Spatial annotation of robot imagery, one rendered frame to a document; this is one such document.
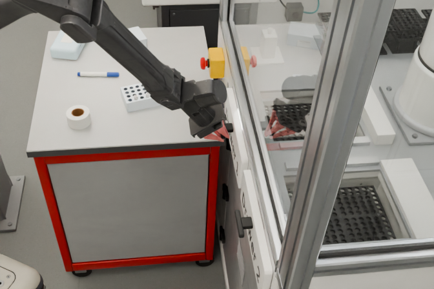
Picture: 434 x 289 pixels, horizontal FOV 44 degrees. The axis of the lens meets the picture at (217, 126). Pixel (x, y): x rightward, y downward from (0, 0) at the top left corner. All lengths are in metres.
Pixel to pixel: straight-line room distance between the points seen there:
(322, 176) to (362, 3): 0.28
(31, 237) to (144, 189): 0.76
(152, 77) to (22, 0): 0.35
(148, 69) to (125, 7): 2.57
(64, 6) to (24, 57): 2.41
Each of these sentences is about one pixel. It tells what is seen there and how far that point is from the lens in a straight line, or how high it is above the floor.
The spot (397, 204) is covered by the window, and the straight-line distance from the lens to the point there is 0.93.
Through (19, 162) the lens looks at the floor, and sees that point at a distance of 2.71.
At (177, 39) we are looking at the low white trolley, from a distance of 2.03.
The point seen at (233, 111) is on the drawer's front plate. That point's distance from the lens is 1.47.
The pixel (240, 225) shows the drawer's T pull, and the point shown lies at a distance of 1.24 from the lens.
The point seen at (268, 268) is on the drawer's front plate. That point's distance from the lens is 1.17.
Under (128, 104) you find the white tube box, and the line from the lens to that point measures 1.70.
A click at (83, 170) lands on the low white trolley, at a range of 1.73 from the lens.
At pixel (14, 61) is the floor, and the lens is 3.33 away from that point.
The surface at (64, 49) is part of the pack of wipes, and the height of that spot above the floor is 0.80.
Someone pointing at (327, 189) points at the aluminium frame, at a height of 1.29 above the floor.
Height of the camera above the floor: 1.91
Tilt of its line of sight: 44 degrees down
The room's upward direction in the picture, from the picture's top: 3 degrees clockwise
